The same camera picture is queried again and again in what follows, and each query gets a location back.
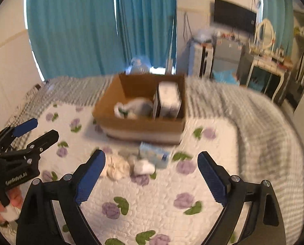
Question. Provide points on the white floral quilt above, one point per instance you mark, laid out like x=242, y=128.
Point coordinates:
x=152, y=201

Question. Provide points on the grey cabinet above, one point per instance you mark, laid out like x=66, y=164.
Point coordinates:
x=227, y=56

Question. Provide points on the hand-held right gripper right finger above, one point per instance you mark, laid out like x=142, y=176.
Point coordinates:
x=213, y=181

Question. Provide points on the black wall television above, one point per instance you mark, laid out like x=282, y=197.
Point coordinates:
x=233, y=15

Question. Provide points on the white wrapped package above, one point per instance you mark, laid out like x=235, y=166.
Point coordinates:
x=169, y=98

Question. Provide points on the brown cardboard box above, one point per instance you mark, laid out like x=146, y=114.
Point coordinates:
x=139, y=130

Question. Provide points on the light blue tissue packet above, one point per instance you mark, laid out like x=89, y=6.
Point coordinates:
x=154, y=154

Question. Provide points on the narrow teal curtain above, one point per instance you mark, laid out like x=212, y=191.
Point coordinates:
x=149, y=23

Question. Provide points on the wide teal curtain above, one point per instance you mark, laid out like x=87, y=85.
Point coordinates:
x=72, y=28

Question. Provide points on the white dressing table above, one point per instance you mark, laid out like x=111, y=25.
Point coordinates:
x=269, y=63

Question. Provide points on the plastic drawer unit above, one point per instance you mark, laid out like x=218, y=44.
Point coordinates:
x=200, y=58

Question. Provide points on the light blue bag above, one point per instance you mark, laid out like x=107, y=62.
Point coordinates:
x=224, y=77

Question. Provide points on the white sock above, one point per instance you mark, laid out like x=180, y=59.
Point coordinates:
x=144, y=168

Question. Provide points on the grey striped blanket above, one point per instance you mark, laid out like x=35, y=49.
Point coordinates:
x=264, y=137

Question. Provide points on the white cloth bundle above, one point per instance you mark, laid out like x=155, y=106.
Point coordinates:
x=136, y=107

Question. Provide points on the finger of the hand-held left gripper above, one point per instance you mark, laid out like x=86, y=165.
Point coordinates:
x=25, y=127
x=46, y=139

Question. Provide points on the white oval vanity mirror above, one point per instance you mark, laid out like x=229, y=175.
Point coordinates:
x=265, y=34

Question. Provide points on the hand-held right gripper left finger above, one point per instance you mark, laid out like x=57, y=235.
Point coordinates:
x=90, y=176

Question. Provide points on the beige cloth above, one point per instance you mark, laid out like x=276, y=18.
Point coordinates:
x=117, y=168

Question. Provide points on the teal side window curtain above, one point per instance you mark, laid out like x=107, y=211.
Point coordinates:
x=277, y=7

